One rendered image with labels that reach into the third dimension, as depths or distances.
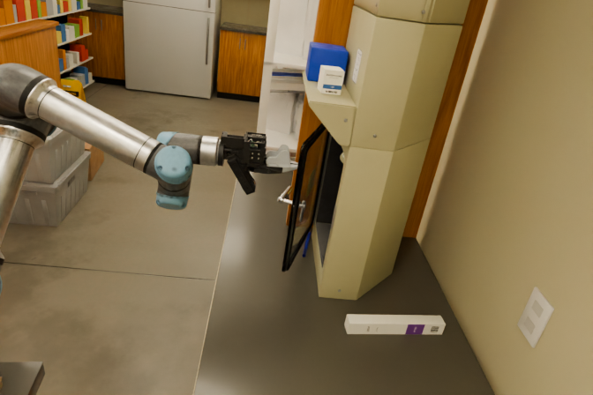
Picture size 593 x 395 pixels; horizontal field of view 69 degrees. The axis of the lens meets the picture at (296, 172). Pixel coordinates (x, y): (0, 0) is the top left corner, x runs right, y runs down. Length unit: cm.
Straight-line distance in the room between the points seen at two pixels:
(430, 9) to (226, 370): 92
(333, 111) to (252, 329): 58
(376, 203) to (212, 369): 56
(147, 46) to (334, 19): 495
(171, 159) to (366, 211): 51
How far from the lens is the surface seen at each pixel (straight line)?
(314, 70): 120
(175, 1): 600
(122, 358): 239
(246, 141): 107
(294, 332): 118
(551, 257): 109
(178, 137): 111
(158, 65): 618
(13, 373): 116
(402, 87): 104
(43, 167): 313
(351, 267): 124
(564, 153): 109
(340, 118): 103
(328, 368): 113
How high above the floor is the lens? 178
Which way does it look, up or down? 25 degrees down
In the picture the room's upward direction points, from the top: 9 degrees clockwise
